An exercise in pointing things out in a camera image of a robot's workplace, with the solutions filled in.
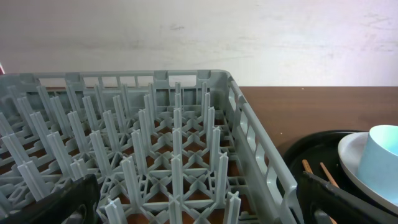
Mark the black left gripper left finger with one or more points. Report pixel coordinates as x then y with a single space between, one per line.
81 196

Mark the round black tray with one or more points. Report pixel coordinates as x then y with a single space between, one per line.
323 147

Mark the grey dishwasher rack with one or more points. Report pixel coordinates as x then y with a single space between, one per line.
166 146

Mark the wooden chopstick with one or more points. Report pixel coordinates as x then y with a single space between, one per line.
329 176
308 169

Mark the light blue cup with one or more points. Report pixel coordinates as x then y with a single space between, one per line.
378 164

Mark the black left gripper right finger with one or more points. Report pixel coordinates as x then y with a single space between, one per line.
315 194

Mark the grey round plate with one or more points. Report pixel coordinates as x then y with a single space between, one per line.
350 150

